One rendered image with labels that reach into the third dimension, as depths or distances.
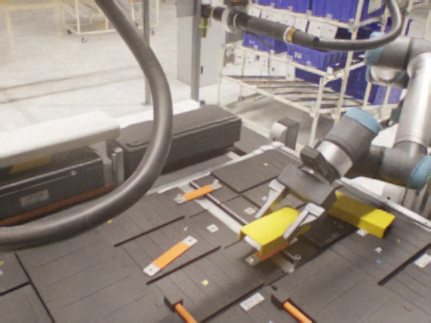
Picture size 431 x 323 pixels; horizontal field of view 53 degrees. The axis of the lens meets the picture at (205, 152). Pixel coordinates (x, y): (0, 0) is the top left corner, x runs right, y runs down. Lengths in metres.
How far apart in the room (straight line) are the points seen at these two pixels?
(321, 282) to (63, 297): 0.52
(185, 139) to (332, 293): 0.62
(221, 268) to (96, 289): 0.26
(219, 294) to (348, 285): 0.27
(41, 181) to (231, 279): 0.52
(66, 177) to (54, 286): 0.32
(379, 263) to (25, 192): 0.85
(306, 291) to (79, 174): 0.63
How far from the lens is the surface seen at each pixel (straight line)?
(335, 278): 0.98
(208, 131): 1.35
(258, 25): 1.28
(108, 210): 0.53
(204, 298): 0.90
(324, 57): 3.39
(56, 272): 0.97
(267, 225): 0.98
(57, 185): 1.15
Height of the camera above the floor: 1.66
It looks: 28 degrees down
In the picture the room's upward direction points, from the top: 3 degrees clockwise
